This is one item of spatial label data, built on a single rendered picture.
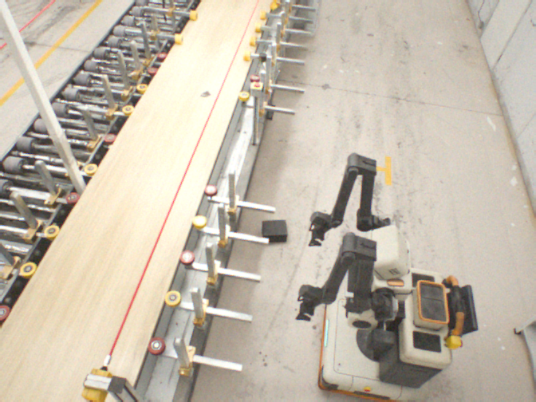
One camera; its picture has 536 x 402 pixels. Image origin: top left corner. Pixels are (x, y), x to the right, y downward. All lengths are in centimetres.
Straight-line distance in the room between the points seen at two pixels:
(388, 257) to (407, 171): 250
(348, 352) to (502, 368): 120
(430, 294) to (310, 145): 232
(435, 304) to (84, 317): 180
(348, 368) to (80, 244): 176
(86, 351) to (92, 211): 84
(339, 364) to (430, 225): 169
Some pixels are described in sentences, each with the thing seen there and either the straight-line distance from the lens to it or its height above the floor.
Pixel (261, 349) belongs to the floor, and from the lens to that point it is 299.
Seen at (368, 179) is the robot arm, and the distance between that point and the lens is 183.
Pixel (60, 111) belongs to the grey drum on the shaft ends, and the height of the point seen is 84.
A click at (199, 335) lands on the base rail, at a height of 70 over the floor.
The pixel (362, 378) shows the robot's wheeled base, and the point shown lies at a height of 28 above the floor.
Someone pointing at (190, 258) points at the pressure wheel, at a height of 91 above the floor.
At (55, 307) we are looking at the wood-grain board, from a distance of 231.
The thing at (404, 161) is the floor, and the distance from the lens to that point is 434.
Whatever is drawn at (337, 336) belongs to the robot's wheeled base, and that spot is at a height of 28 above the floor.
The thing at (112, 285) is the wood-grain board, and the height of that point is 90.
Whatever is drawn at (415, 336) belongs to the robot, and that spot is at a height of 81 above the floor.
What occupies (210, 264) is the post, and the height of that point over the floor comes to 97.
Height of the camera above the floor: 283
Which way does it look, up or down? 51 degrees down
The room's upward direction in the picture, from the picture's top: 5 degrees clockwise
